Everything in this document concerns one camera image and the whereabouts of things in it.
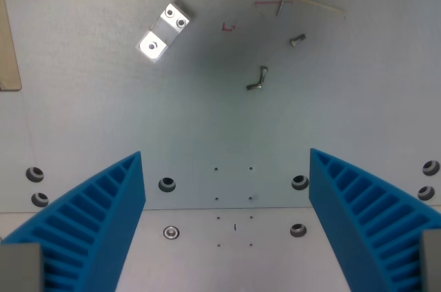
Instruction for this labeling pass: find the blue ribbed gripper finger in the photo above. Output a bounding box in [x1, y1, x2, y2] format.
[0, 150, 147, 292]
[308, 147, 441, 292]

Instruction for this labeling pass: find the silver hex screw in plate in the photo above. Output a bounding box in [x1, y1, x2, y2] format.
[163, 225, 181, 240]

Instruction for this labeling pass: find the short dark countersunk screw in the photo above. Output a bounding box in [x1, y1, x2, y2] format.
[289, 33, 307, 49]

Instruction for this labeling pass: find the thin wooden board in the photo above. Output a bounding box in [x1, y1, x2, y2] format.
[0, 0, 23, 92]

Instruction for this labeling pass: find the L-shaped hex key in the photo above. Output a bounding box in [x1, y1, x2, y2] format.
[275, 0, 347, 19]

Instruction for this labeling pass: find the aluminium bracket block with screws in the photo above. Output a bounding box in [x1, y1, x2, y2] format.
[135, 1, 194, 65]

